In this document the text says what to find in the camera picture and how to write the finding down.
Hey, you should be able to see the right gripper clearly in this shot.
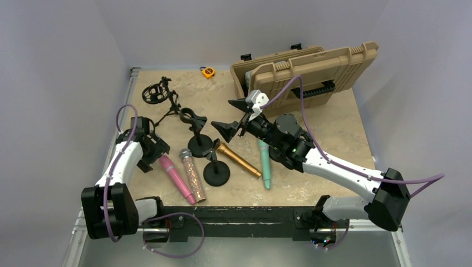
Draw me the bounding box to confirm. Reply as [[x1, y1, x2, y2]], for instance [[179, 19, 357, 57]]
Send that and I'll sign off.
[[212, 97, 283, 150]]

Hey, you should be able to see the pink microphone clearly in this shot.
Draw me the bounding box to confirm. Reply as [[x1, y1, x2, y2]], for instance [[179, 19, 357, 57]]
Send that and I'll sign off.
[[158, 154, 196, 205]]

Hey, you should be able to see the glitter silver microphone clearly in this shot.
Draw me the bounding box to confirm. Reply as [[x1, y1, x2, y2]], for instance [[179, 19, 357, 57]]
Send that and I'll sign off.
[[179, 149, 206, 203]]

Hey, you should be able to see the gold microphone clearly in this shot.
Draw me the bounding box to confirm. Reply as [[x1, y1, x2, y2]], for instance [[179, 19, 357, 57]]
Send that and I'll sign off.
[[216, 142, 262, 179]]

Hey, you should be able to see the teal microphone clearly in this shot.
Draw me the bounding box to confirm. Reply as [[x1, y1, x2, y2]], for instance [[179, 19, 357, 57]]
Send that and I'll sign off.
[[258, 140, 272, 190]]

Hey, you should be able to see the black stand for glitter mic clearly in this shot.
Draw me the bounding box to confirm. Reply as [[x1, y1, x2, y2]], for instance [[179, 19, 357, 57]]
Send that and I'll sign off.
[[179, 107, 213, 158]]

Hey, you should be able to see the black tripod shock mount stand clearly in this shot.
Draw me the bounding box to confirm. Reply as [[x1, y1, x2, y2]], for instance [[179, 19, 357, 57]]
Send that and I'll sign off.
[[141, 76, 181, 127]]

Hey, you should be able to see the black stand for gold mic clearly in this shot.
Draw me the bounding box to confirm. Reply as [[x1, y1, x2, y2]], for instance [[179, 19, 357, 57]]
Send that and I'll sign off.
[[203, 139, 230, 187]]

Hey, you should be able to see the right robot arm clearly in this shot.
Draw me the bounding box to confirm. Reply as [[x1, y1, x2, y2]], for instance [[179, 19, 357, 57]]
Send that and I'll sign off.
[[211, 98, 411, 231]]

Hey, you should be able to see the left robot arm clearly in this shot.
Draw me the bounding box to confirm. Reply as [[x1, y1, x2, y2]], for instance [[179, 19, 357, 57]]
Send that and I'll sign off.
[[81, 116, 170, 239]]

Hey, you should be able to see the grey plastic case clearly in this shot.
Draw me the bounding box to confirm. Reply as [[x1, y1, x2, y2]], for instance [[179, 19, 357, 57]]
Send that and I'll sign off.
[[245, 71, 252, 94]]

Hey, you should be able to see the yellow tape measure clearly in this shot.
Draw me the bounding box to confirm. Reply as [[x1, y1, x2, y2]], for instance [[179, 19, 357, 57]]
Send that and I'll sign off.
[[199, 66, 215, 79]]

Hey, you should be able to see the tan plastic tool case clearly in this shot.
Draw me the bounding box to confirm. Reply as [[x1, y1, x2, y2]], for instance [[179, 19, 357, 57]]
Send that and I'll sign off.
[[230, 42, 379, 117]]

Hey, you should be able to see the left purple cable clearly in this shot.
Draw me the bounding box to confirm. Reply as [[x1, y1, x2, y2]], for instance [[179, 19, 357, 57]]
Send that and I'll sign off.
[[102, 103, 139, 243]]

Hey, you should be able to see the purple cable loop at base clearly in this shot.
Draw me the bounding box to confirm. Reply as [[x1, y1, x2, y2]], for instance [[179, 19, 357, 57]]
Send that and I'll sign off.
[[142, 212, 205, 260]]

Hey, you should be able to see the black aluminium base frame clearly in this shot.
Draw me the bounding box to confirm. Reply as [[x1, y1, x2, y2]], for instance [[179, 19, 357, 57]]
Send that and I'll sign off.
[[62, 67, 405, 267]]

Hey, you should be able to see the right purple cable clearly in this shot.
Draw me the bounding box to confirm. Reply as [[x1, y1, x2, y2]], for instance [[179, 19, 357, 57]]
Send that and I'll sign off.
[[259, 75, 446, 199]]

